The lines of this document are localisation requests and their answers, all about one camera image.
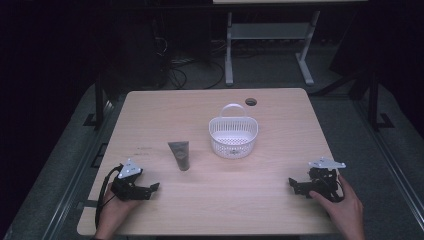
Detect tangle of black floor cables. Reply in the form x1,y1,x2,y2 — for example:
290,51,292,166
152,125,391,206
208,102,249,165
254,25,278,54
151,18,228,90

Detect white plastic basket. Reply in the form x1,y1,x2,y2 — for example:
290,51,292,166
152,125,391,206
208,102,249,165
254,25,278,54
208,103,259,160

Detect person's right hand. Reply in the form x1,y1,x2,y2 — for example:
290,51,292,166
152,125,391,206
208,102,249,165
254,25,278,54
308,175,366,240

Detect grey squeeze tube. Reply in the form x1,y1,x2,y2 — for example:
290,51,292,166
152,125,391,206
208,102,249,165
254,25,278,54
167,140,191,172

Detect white metal stand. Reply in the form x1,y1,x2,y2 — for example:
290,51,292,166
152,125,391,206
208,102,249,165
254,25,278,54
224,10,321,87

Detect black metal stand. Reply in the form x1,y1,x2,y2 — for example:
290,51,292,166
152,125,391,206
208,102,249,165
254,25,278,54
349,71,395,132
83,71,116,131

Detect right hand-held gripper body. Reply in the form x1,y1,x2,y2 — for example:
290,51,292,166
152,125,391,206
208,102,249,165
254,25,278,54
297,157,347,203

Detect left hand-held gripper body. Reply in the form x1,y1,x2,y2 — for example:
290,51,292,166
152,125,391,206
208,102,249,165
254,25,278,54
110,158,151,202

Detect black cable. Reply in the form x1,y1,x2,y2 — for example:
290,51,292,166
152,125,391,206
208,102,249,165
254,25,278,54
94,164,125,230

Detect person's left hand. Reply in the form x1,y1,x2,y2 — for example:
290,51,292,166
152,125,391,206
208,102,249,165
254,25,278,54
94,182,144,240

